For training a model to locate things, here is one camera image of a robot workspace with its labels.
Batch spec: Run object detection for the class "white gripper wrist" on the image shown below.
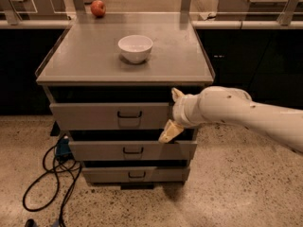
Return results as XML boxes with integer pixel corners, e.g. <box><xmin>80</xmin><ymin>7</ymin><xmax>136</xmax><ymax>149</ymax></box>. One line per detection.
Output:
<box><xmin>158</xmin><ymin>87</ymin><xmax>205</xmax><ymax>143</ymax></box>

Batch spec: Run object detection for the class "grey top drawer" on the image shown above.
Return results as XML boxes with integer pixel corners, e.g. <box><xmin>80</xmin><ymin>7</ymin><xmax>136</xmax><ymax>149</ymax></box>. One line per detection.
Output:
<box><xmin>50</xmin><ymin>102</ymin><xmax>171</xmax><ymax>131</ymax></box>

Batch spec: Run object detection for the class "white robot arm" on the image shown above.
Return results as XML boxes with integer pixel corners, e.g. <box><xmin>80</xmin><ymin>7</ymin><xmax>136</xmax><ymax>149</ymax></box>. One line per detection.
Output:
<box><xmin>158</xmin><ymin>86</ymin><xmax>303</xmax><ymax>153</ymax></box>

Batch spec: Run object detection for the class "grey metal drawer cabinet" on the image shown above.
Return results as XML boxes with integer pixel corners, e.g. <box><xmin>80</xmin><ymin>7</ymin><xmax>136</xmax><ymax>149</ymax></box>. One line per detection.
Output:
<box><xmin>34</xmin><ymin>12</ymin><xmax>216</xmax><ymax>191</ymax></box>

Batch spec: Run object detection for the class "grey bottom drawer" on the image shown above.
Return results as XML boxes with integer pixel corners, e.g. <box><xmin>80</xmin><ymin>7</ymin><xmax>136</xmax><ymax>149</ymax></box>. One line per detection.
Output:
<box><xmin>82</xmin><ymin>166</ymin><xmax>190</xmax><ymax>183</ymax></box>

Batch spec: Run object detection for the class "white ceramic bowl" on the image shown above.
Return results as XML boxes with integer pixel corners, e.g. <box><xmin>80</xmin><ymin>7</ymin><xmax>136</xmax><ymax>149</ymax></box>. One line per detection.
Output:
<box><xmin>118</xmin><ymin>35</ymin><xmax>153</xmax><ymax>63</ymax></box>

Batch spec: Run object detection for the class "blue power adapter box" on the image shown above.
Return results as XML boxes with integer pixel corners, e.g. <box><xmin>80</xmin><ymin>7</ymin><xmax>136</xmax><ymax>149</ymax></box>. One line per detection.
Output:
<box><xmin>55</xmin><ymin>135</ymin><xmax>71</xmax><ymax>158</ymax></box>

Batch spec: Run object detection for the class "steel background table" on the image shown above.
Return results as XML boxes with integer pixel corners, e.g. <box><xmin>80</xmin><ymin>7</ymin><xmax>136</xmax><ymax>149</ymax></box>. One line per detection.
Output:
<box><xmin>216</xmin><ymin>0</ymin><xmax>288</xmax><ymax>21</ymax></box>

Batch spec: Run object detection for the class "red apple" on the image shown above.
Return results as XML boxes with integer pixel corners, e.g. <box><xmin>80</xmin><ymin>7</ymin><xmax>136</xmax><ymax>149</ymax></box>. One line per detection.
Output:
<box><xmin>90</xmin><ymin>0</ymin><xmax>106</xmax><ymax>17</ymax></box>

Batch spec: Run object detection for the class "black shoe tip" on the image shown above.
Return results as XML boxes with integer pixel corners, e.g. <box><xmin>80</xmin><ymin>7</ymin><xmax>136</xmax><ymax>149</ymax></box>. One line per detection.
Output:
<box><xmin>25</xmin><ymin>218</ymin><xmax>38</xmax><ymax>227</ymax></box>

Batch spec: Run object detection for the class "white counter rail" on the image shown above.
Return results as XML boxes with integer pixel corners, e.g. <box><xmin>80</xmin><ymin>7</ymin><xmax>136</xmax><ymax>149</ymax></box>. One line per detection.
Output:
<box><xmin>0</xmin><ymin>20</ymin><xmax>303</xmax><ymax>30</ymax></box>

